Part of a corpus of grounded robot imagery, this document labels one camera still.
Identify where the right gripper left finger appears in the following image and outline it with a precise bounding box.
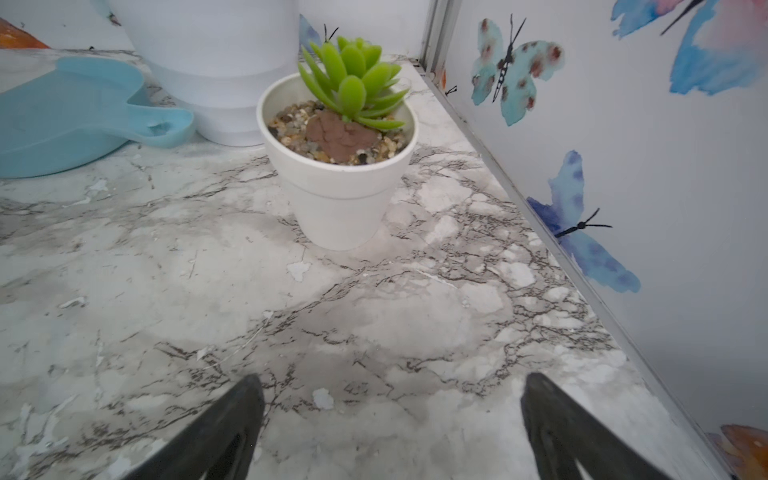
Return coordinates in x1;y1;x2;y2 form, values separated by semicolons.
126;374;266;480

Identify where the flower plant in white pot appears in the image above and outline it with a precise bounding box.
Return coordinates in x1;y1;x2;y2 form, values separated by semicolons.
105;0;300;147

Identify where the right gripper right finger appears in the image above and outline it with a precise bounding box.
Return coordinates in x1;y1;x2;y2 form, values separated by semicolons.
521;372;668;480

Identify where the light blue plastic scoop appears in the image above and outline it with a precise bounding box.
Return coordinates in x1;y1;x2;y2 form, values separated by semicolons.
1;57;195;179

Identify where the succulent in white pot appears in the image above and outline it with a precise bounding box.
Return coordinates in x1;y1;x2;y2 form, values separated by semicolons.
256;37;419;251

